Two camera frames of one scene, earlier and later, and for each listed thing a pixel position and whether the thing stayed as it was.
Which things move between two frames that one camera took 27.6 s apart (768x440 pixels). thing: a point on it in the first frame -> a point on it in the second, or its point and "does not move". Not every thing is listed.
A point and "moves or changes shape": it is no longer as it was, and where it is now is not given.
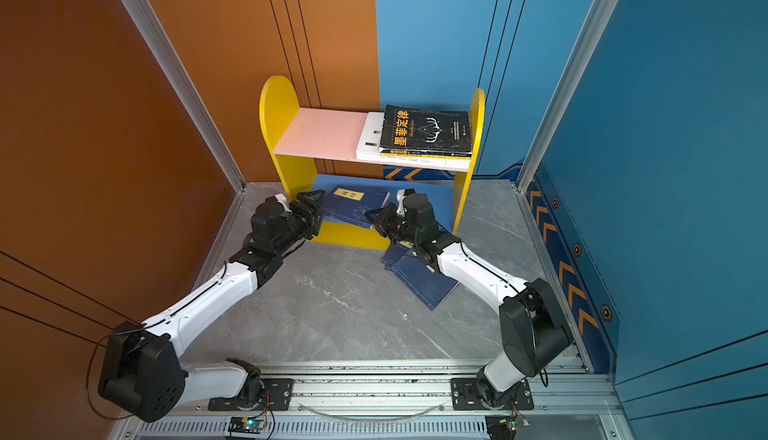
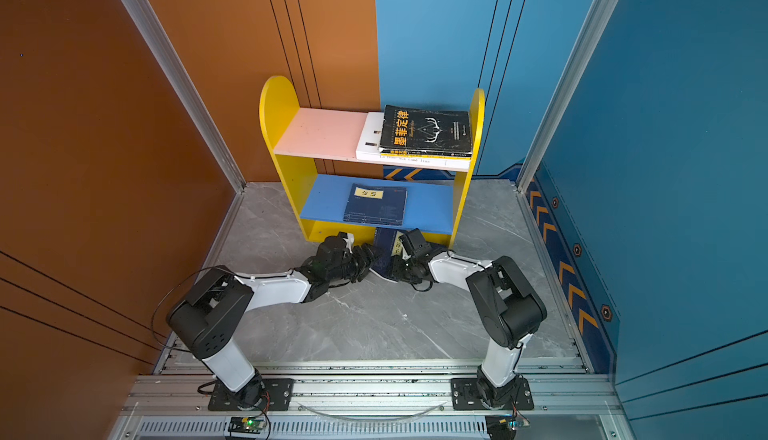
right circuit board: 504,426 does not move
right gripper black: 384,215 -> 397,261
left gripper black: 309,212 -> 364,263
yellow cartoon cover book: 424,155 does not move
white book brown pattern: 369,144 does not move
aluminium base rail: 397,400 does not move
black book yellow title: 425,131 does not move
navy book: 426,286 moves or changes shape
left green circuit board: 248,424 does not move
